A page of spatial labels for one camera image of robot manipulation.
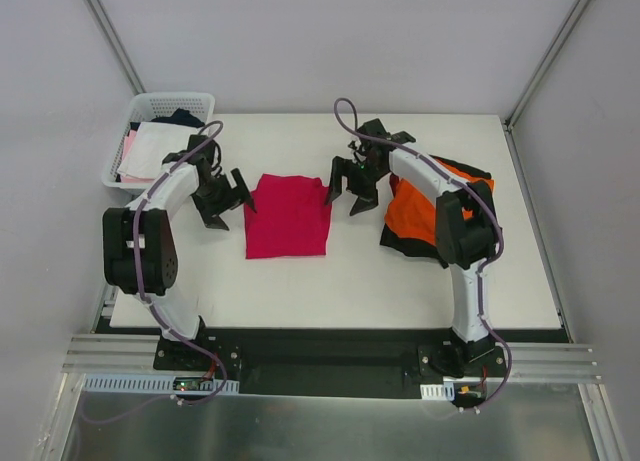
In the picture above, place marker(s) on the right aluminium frame post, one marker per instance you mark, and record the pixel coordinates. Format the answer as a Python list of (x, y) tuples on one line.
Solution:
[(559, 40)]

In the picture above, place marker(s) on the aluminium frame post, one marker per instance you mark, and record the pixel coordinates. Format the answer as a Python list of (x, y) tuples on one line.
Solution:
[(559, 40), (109, 32)]

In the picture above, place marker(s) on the white cloth in basket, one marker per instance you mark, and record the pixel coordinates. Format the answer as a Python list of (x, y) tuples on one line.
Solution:
[(153, 142)]

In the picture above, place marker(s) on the right white cable duct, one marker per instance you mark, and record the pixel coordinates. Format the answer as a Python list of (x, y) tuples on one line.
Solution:
[(437, 392)]

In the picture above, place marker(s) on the pink cloth in basket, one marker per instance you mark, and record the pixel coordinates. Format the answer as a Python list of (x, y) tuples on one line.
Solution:
[(122, 170)]

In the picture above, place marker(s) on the magenta t shirt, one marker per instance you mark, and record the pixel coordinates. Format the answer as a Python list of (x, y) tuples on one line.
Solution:
[(290, 218)]

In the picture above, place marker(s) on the black t shirt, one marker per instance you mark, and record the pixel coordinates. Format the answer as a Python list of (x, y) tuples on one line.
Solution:
[(411, 247)]

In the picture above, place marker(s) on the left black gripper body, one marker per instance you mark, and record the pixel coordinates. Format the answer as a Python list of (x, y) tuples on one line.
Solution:
[(223, 195)]

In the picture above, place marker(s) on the dark navy cloth in basket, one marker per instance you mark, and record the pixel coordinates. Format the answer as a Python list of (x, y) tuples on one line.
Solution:
[(180, 117)]

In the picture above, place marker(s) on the aluminium front rail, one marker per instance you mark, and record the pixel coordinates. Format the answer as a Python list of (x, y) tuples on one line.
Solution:
[(566, 363)]

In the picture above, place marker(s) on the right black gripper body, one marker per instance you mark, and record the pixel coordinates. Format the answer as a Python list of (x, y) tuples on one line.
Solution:
[(354, 175)]

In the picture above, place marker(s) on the left aluminium frame post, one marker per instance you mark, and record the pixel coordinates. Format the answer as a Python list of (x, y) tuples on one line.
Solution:
[(109, 32)]

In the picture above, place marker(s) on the left white cable duct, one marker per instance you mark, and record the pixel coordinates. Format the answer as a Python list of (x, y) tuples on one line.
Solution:
[(158, 384)]

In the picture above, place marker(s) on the white cable duct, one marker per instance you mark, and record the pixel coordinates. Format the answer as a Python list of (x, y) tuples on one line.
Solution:
[(437, 392), (158, 384)]

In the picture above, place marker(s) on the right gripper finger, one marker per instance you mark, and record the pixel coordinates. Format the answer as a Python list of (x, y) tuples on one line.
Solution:
[(335, 187), (365, 201)]

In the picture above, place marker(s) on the orange t shirt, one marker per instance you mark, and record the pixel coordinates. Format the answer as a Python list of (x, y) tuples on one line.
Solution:
[(410, 215)]

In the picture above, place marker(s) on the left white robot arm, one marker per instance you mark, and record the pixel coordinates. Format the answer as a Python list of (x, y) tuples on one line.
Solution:
[(139, 253)]

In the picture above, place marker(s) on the white plastic basket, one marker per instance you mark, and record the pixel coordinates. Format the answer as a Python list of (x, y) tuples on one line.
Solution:
[(145, 107)]

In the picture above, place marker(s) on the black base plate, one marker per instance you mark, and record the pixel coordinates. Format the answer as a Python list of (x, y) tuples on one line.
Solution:
[(337, 363)]

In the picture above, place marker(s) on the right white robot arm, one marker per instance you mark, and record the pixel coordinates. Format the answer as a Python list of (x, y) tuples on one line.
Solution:
[(468, 237)]

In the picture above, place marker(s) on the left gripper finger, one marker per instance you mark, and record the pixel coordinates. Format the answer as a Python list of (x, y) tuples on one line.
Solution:
[(214, 222), (242, 194)]

